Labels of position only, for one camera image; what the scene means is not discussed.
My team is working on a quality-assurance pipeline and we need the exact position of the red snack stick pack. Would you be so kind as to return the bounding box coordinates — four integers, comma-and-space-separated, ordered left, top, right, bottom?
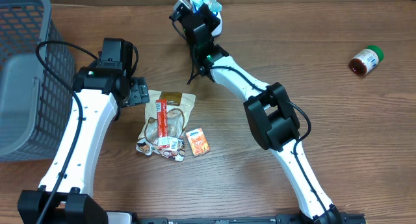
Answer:
155, 99, 169, 149

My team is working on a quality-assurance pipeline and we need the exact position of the teal wet wipes packet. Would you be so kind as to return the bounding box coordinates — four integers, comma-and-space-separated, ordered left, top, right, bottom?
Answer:
190, 0, 222, 13

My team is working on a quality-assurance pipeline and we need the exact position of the beige dried food bag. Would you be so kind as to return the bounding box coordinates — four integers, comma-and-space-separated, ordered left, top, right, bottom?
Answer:
136, 90, 196, 162

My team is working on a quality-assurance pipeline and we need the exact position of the orange tissue packet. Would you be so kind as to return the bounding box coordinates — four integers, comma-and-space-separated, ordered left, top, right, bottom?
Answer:
186, 128, 210, 156

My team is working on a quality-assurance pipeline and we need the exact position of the green white round container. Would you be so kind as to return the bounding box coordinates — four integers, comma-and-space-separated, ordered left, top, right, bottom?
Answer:
348, 45, 384, 75

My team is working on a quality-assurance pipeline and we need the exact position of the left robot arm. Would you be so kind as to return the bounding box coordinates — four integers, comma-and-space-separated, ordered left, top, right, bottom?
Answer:
18, 67, 150, 224

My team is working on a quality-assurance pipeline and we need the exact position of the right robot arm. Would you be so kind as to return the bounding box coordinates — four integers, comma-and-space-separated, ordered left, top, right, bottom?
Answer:
170, 0, 343, 223

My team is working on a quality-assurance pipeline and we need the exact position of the white barcode scanner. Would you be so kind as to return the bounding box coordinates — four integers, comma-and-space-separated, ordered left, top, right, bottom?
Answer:
211, 12, 223, 38

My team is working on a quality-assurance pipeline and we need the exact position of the grey plastic mesh basket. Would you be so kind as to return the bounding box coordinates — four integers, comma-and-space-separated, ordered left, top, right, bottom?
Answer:
1, 0, 75, 162

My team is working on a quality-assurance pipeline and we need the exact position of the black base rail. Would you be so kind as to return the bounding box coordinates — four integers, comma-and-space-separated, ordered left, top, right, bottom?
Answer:
107, 210, 367, 224

